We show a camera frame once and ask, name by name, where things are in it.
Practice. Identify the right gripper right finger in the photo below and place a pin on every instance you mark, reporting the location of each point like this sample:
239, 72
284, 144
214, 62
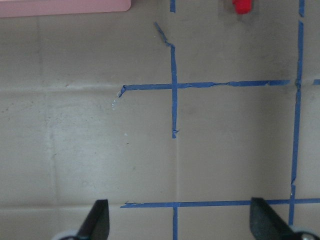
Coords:
266, 224

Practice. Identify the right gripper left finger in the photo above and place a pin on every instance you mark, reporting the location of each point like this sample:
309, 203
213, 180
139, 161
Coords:
96, 226

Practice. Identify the pink plastic box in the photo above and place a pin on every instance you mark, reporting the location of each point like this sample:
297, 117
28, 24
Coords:
30, 8

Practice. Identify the red toy block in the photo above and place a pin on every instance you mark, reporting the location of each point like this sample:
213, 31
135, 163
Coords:
242, 6

